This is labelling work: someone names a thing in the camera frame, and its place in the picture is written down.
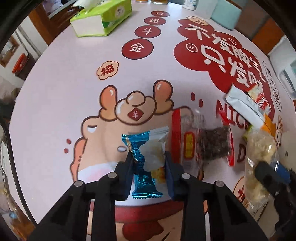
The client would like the puffed rice snack bag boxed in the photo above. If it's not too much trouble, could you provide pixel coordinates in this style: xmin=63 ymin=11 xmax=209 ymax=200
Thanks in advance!
xmin=244 ymin=128 xmax=280 ymax=216

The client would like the dark seaweed snack pack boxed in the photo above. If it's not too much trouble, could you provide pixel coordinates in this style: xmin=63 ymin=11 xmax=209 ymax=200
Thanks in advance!
xmin=171 ymin=108 xmax=234 ymax=167

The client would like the blue rice cracker packet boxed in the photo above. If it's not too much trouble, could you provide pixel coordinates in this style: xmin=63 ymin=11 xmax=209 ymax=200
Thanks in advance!
xmin=121 ymin=126 xmax=169 ymax=199

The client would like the orange white snack bag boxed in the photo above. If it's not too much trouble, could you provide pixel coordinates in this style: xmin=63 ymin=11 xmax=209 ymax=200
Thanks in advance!
xmin=225 ymin=85 xmax=276 ymax=137

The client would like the small red white candy packet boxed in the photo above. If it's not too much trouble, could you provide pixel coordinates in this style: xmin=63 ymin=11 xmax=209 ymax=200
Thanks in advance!
xmin=247 ymin=83 xmax=271 ymax=115

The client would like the white cosmetic organizer box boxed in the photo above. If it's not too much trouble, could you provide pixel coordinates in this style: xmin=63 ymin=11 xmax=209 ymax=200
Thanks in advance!
xmin=268 ymin=35 xmax=296 ymax=100

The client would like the green tissue box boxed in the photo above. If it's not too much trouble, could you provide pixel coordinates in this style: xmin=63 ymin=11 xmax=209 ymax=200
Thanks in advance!
xmin=70 ymin=0 xmax=132 ymax=37

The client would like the teal cylindrical canister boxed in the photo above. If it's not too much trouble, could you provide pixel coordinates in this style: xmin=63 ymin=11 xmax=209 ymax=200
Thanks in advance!
xmin=211 ymin=0 xmax=242 ymax=30

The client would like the white squeeze wash bottle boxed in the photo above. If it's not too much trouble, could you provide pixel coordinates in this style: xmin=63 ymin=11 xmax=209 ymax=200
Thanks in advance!
xmin=195 ymin=0 xmax=218 ymax=19

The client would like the white pill bottle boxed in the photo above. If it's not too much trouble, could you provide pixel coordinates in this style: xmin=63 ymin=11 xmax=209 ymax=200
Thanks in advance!
xmin=182 ymin=0 xmax=198 ymax=11

